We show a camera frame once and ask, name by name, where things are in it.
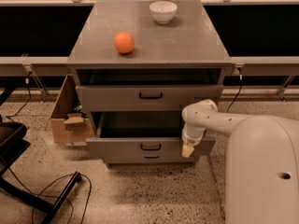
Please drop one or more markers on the grey bottom drawer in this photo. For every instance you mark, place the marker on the grey bottom drawer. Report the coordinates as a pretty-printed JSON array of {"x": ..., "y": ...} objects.
[{"x": 149, "y": 159}]

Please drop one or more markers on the brown cardboard box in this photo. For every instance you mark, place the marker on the brown cardboard box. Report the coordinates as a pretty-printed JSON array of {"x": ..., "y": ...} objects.
[{"x": 68, "y": 125}]

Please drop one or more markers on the grey drawer cabinet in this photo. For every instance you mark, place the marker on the grey drawer cabinet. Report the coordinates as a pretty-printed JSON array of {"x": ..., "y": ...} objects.
[{"x": 186, "y": 51}]

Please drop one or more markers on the grey top drawer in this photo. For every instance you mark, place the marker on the grey top drawer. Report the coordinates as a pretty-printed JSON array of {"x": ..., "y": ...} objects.
[{"x": 145, "y": 97}]

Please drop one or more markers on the orange fruit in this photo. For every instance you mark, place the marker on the orange fruit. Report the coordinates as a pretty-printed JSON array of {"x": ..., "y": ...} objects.
[{"x": 124, "y": 42}]

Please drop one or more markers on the white bowl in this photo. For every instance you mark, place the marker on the white bowl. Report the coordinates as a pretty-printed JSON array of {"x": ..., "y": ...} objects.
[{"x": 163, "y": 11}]

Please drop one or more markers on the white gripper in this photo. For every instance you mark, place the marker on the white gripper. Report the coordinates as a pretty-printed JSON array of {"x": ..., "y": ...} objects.
[{"x": 191, "y": 139}]

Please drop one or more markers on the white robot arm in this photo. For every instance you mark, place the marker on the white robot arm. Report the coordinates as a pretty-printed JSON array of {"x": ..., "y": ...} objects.
[{"x": 262, "y": 162}]

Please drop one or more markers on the grey drawer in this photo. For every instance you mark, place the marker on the grey drawer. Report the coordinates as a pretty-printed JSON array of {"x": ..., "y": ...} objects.
[
  {"x": 149, "y": 159},
  {"x": 135, "y": 134},
  {"x": 145, "y": 97}
]

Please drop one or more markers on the black chair base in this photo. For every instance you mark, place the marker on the black chair base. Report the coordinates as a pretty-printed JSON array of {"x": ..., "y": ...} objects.
[{"x": 44, "y": 166}]

